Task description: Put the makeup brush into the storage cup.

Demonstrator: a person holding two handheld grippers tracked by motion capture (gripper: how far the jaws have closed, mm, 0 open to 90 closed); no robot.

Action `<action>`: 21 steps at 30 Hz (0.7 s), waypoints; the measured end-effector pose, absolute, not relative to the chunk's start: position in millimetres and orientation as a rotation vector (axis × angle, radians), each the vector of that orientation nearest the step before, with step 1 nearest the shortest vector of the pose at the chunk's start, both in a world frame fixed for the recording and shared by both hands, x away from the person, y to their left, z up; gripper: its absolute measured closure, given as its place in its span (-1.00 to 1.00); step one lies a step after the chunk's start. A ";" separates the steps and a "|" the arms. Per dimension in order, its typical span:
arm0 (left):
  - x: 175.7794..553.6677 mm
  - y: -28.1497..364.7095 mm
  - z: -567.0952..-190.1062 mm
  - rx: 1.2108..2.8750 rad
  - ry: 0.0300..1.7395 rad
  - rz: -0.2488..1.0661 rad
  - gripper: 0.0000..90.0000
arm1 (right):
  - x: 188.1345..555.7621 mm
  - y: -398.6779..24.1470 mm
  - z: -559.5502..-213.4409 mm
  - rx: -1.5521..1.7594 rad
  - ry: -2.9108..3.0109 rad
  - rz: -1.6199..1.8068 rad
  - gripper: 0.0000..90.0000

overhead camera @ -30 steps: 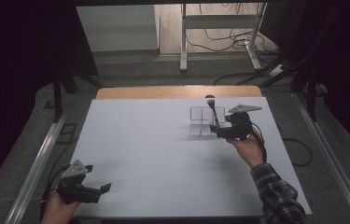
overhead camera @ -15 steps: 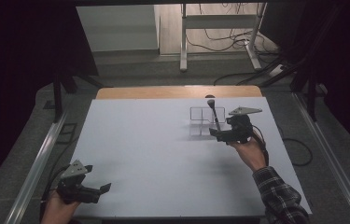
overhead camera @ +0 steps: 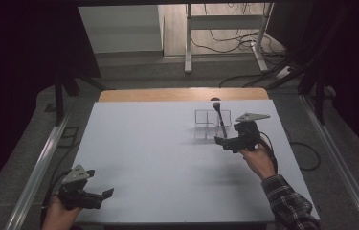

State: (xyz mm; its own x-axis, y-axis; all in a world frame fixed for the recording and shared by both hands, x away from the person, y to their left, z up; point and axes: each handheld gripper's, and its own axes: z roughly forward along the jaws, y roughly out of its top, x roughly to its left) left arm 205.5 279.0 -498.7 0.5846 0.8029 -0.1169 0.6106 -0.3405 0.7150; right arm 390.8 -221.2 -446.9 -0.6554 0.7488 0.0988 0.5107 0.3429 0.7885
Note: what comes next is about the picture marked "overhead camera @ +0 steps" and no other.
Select white cabinet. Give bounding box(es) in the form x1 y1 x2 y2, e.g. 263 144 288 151
78 4 165 55

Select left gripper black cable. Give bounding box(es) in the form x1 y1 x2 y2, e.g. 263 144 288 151
38 171 70 229

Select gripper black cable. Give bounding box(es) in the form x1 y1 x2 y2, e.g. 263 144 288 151
38 171 70 229
258 130 280 175

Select wooden table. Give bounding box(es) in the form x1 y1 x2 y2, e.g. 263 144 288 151
98 87 270 104

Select person's plaid right sleeve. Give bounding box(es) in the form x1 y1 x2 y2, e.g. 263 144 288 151
260 173 323 230

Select person's left hand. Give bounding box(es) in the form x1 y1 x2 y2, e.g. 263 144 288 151
41 195 83 230

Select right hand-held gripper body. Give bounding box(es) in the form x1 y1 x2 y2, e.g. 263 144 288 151
222 111 272 154

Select white table sheet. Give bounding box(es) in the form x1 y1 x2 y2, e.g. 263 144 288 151
74 99 320 224

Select aluminium rail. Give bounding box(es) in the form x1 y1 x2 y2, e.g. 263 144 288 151
5 114 70 230
299 95 359 230

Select clear acrylic organizer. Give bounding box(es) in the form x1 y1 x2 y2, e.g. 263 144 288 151
193 108 233 142

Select tangled black floor cables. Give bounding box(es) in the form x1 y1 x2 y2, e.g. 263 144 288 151
190 28 287 56

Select white power strip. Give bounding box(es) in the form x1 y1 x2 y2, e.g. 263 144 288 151
276 65 294 80

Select looped black cable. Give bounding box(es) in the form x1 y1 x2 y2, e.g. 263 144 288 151
289 141 322 172

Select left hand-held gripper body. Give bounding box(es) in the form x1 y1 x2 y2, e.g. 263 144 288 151
57 163 105 211

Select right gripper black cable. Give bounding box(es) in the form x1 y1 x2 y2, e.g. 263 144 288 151
258 130 280 175

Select black floor cable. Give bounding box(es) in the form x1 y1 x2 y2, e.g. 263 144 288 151
218 74 266 89

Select black metal stand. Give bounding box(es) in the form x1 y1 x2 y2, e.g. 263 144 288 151
53 63 113 127
297 63 329 126

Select white desk frame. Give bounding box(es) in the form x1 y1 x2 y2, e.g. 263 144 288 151
184 3 275 75

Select person's right hand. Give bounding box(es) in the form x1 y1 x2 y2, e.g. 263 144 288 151
238 146 278 182

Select black makeup brush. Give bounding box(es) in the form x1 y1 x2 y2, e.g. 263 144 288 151
212 101 229 140

